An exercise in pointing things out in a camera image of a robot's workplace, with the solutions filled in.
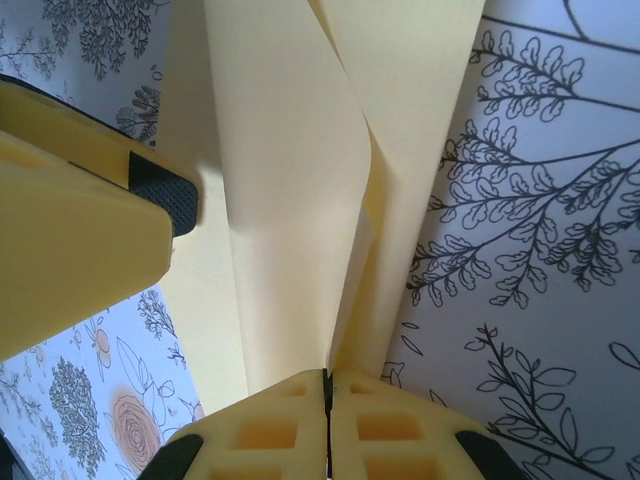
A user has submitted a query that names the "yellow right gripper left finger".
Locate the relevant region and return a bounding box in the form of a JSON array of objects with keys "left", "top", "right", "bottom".
[{"left": 154, "top": 367, "right": 329, "bottom": 480}]

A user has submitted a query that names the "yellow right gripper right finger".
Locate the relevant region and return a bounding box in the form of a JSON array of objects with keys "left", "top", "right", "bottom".
[{"left": 326, "top": 368, "right": 524, "bottom": 480}]

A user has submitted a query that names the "floral patterned table cover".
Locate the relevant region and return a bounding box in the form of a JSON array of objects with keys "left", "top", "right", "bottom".
[{"left": 0, "top": 0, "right": 640, "bottom": 480}]

